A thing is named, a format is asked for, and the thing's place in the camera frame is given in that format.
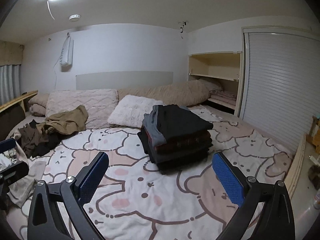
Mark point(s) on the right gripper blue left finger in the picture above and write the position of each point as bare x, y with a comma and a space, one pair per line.
90, 177

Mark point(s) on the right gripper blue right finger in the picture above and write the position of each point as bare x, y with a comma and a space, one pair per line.
230, 178

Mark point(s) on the black grey garment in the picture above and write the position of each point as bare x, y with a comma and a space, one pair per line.
167, 122

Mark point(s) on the stack of dark folded clothes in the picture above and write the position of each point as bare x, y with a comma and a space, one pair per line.
179, 152

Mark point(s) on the patterned cream black garment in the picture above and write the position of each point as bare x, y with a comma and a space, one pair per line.
8, 158

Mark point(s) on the beige sweatshirt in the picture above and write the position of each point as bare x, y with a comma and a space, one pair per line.
21, 190

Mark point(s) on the dark brown garment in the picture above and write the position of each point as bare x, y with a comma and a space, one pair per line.
37, 139

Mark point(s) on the pink bear print bedsheet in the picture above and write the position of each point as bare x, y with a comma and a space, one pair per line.
134, 200

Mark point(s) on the olive tan garment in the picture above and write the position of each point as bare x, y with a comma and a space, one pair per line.
65, 123

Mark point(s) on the wooden side ledge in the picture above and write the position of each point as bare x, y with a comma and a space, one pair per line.
19, 100

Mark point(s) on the pink quilted pillow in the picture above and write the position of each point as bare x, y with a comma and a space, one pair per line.
99, 104

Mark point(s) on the white fluffy pillow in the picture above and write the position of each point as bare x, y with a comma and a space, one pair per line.
131, 109

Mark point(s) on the striped grey curtain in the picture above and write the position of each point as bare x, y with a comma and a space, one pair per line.
9, 82

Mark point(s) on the long beige bolster blanket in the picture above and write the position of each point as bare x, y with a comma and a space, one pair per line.
188, 93

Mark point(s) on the grey headboard panel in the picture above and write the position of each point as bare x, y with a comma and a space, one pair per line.
123, 79

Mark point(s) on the white slatted closet door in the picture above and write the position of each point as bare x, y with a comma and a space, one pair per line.
281, 82

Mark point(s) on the cream wooden shelf unit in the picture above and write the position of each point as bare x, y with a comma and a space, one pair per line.
225, 67

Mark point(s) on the smoke detector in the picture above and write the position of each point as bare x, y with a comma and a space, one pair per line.
74, 17

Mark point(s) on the wooden bed frame edge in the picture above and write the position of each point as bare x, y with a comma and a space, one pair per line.
292, 177

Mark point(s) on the white wall air conditioner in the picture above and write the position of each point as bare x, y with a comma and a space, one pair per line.
66, 56

